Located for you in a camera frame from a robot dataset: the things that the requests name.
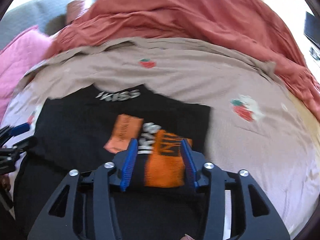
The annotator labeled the black sweater with orange cuffs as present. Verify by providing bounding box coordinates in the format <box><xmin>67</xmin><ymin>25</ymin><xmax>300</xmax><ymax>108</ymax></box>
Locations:
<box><xmin>14</xmin><ymin>85</ymin><xmax>210</xmax><ymax>239</ymax></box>

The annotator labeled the left hand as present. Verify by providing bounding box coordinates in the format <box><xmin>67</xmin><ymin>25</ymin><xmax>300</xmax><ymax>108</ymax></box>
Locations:
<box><xmin>0</xmin><ymin>174</ymin><xmax>11</xmax><ymax>192</ymax></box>

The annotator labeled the right hand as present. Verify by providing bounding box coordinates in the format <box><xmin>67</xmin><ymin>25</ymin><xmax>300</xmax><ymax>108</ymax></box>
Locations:
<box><xmin>180</xmin><ymin>234</ymin><xmax>195</xmax><ymax>240</ymax></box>

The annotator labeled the beige strawberry bear bedsheet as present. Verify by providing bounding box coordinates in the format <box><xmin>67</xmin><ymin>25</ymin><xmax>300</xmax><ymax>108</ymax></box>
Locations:
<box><xmin>2</xmin><ymin>37</ymin><xmax>319</xmax><ymax>237</ymax></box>

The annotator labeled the pink quilted pillow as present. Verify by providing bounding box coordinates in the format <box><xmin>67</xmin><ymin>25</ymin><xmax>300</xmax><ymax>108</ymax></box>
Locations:
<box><xmin>0</xmin><ymin>25</ymin><xmax>54</xmax><ymax>118</ymax></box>

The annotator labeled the grey quilted headboard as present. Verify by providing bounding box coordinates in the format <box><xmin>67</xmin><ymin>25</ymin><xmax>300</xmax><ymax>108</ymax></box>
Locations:
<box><xmin>1</xmin><ymin>0</ymin><xmax>95</xmax><ymax>49</ymax></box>

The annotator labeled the dusty pink plush pillow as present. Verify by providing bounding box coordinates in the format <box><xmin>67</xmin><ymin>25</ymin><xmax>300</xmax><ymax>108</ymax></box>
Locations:
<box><xmin>66</xmin><ymin>0</ymin><xmax>87</xmax><ymax>25</ymax></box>

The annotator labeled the terracotta red blanket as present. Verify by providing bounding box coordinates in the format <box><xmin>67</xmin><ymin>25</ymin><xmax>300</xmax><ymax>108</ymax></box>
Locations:
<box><xmin>45</xmin><ymin>0</ymin><xmax>319</xmax><ymax>117</ymax></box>

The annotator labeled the black panel at window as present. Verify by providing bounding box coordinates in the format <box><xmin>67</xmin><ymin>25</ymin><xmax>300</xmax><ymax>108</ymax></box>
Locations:
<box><xmin>304</xmin><ymin>12</ymin><xmax>320</xmax><ymax>48</ymax></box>

